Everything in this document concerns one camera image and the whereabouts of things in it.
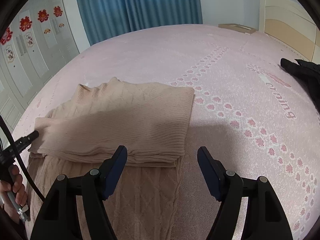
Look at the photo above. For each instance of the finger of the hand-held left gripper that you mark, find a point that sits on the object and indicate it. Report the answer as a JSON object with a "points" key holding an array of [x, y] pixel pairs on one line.
{"points": [[28, 138]]}

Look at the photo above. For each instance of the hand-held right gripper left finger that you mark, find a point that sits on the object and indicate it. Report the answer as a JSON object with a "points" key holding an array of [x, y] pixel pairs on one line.
{"points": [[116, 175]]}

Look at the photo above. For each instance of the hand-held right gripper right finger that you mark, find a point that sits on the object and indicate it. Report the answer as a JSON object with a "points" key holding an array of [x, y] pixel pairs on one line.
{"points": [[207, 173]]}

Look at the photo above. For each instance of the beige knit sweater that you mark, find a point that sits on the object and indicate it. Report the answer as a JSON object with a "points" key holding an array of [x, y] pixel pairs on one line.
{"points": [[120, 120]]}

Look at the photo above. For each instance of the person's left hand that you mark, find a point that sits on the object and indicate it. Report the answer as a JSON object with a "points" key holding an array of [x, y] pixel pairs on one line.
{"points": [[16, 187]]}

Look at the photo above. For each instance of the white wardrobe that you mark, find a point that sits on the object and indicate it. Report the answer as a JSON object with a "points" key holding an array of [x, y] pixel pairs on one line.
{"points": [[37, 62]]}

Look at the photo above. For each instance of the floral picture sticker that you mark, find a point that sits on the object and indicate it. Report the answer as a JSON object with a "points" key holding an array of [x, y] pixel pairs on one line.
{"points": [[10, 53], [29, 39]]}

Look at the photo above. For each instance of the red paper decoration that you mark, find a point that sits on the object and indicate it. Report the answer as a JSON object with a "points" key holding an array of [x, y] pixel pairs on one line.
{"points": [[6, 36], [43, 16], [25, 24], [58, 11]]}

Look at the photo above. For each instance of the pink patterned bed cover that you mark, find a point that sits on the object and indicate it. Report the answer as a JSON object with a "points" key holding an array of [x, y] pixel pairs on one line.
{"points": [[225, 67]]}

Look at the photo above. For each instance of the black jacket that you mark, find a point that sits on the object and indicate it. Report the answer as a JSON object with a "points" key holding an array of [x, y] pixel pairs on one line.
{"points": [[305, 75]]}

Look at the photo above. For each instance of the flat cardboard box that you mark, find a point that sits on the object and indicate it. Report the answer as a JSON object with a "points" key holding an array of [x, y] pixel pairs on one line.
{"points": [[237, 28]]}

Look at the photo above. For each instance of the blue curtain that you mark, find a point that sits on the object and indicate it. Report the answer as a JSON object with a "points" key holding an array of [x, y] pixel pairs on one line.
{"points": [[140, 7]]}

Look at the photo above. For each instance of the cream wooden headboard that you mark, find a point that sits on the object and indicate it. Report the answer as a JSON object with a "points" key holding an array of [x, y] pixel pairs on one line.
{"points": [[290, 22]]}

